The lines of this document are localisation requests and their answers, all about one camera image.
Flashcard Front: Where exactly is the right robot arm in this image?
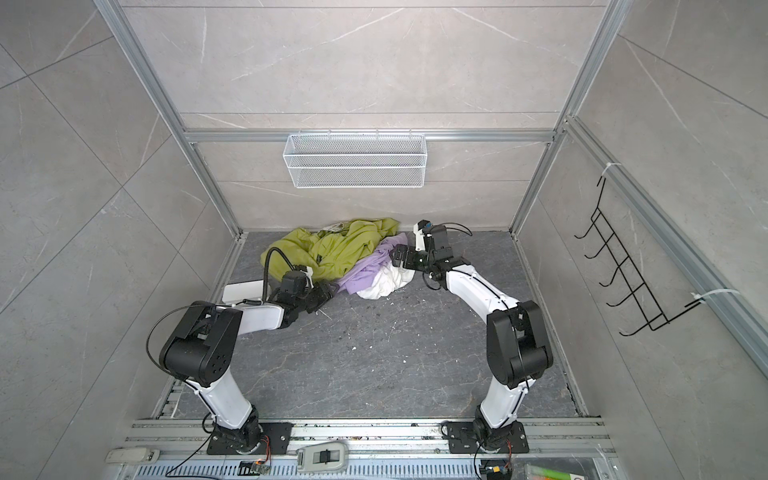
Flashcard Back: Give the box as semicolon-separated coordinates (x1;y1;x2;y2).
390;220;554;454

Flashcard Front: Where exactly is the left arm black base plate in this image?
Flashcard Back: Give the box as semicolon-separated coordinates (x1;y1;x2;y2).
206;422;293;456

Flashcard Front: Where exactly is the purple cloth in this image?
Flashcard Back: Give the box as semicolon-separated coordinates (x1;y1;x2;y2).
337;233;408;294

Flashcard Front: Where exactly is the green cloth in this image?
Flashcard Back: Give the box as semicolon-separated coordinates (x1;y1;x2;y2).
260;218;400;281

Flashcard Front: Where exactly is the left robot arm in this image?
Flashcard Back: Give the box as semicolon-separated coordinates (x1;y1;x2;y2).
158;267;339;454

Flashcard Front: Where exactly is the green marker pen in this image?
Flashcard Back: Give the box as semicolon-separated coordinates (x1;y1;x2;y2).
525;465;586;480

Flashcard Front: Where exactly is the white plastic box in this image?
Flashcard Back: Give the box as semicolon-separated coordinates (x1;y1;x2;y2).
221;280;264;305

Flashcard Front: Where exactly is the white power adapter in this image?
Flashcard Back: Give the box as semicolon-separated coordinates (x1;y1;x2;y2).
105;447;160;464

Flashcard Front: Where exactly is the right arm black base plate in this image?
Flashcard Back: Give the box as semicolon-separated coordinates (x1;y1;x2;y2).
440;419;530;454

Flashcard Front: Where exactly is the white cloth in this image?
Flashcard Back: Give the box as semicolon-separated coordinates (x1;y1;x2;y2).
357;263;415;300

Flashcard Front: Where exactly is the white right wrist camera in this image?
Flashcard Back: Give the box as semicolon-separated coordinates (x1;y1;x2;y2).
413;220;432;251

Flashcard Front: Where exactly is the white wire mesh basket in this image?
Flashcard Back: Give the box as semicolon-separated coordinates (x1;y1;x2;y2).
283;133;428;189

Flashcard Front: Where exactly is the black wire hook rack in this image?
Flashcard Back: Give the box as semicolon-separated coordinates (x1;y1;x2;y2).
573;177;705;338

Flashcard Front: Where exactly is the grey handheld controller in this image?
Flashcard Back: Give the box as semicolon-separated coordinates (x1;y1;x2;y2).
297;441;349;474

